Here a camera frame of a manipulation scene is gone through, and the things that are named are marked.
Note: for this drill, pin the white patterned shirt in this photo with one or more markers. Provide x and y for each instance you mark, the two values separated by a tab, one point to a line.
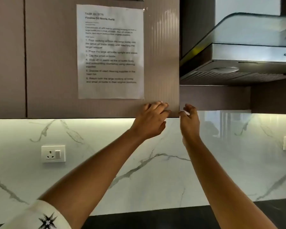
31	217

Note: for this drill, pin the person's right forearm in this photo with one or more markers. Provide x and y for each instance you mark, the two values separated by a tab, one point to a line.
224	195

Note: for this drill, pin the brown ribbed cabinet door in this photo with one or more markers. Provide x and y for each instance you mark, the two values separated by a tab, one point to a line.
50	69

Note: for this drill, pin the white wall socket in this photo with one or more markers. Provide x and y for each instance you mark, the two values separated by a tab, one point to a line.
53	153

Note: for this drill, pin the printed instruction paper sheet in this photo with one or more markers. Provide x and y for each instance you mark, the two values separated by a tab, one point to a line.
109	52

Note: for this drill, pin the steel and glass range hood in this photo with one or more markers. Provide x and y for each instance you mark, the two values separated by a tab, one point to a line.
240	52

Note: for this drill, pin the person's right hand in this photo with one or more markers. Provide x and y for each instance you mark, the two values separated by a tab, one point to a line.
190	126

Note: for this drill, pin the brown plain cabinet door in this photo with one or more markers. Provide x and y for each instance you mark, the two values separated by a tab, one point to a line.
7	57

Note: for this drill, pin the black stone countertop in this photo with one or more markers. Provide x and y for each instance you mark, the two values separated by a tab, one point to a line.
157	219

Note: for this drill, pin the person's left hand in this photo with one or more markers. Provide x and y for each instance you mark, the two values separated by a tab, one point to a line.
150	124

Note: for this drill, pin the person's left forearm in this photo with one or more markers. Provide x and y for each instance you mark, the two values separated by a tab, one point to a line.
97	183

